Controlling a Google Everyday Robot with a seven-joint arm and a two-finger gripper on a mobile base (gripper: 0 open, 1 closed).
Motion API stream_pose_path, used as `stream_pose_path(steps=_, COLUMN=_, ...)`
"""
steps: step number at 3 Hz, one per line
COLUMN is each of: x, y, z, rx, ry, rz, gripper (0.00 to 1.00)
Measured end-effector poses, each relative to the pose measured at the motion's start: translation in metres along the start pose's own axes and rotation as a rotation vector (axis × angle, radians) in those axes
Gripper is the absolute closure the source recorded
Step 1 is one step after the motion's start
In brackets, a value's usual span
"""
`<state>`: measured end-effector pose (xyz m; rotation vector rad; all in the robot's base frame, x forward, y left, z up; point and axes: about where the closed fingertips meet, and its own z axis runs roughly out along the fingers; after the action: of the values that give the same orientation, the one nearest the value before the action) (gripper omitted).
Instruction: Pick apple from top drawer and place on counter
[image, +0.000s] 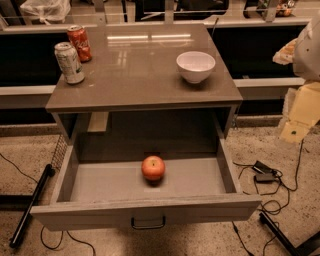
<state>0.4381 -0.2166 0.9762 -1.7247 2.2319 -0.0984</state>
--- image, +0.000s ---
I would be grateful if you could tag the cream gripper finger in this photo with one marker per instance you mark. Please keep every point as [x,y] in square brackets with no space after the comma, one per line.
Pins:
[285,55]
[301,111]

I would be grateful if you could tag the red apple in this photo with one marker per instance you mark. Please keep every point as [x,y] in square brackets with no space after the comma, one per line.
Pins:
[153,168]

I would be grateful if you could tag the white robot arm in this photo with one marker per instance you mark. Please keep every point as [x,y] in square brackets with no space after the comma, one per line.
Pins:
[306,59]

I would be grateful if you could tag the grey counter cabinet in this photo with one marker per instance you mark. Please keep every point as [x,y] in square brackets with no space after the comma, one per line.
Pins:
[133,88]

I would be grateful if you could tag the open grey top drawer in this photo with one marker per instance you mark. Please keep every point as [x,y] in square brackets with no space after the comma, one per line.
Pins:
[100,185]

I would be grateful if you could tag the black power adapter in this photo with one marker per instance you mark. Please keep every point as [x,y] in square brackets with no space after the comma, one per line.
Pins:
[264,173]

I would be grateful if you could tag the white ceramic bowl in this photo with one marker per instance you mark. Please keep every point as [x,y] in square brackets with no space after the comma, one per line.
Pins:
[195,66]

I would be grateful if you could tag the black floor bar right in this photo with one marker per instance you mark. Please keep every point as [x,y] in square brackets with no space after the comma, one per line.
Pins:
[310,247]

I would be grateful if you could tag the black floor bar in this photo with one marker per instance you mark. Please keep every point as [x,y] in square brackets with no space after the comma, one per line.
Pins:
[16,240]
[310,247]

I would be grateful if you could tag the red soda can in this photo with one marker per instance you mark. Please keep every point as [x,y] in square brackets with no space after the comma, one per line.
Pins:
[78,37]

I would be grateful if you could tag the white green soda can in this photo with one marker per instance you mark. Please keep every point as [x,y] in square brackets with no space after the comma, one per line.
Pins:
[69,63]

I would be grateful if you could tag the white plastic bag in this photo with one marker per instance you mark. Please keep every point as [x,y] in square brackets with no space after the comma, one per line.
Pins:
[46,11]

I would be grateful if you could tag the black floor bar left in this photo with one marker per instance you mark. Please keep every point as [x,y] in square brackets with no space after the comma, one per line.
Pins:
[16,240]

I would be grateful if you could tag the black drawer handle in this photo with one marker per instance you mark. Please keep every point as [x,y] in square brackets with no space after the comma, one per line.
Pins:
[148,224]

